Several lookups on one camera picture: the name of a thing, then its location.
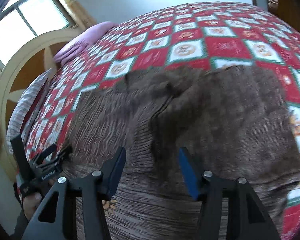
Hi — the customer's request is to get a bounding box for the brown knitted sweater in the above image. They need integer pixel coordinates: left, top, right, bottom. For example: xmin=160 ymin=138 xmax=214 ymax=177
xmin=63 ymin=66 xmax=300 ymax=239

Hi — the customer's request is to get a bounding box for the left hand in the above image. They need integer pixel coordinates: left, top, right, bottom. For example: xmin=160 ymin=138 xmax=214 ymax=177
xmin=22 ymin=192 xmax=45 ymax=221

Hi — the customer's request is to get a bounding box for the striped pillow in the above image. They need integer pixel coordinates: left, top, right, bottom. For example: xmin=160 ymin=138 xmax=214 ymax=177
xmin=6 ymin=69 xmax=52 ymax=155

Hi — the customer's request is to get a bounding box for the cream wooden headboard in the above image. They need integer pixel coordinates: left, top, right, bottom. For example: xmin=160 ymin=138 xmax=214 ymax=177
xmin=0 ymin=28 xmax=82 ymax=134

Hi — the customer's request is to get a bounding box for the pink folded blanket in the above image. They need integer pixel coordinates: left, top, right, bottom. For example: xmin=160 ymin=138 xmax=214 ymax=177
xmin=53 ymin=21 xmax=117 ymax=66

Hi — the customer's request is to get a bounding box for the yellow curtain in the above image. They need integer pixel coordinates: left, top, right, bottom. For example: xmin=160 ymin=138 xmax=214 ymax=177
xmin=59 ymin=0 xmax=97 ymax=31

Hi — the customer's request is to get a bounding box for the red checkered cartoon bedspread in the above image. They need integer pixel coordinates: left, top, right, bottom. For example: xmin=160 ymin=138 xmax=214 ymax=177
xmin=25 ymin=2 xmax=300 ymax=239

